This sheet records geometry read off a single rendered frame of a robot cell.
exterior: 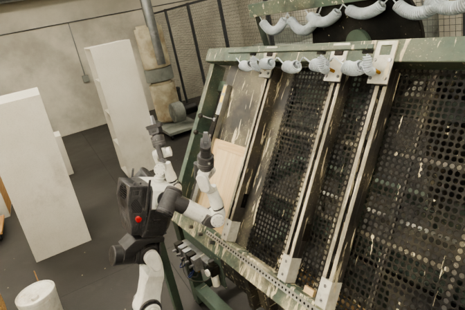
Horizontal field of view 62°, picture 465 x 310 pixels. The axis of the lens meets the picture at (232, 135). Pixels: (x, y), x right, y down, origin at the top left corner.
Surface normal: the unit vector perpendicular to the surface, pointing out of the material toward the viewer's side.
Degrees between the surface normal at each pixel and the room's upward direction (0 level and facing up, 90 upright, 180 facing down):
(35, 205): 90
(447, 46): 58
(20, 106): 90
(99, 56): 90
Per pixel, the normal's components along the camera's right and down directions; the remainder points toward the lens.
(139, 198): 0.55, 0.16
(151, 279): 0.40, 0.55
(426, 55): -0.79, -0.22
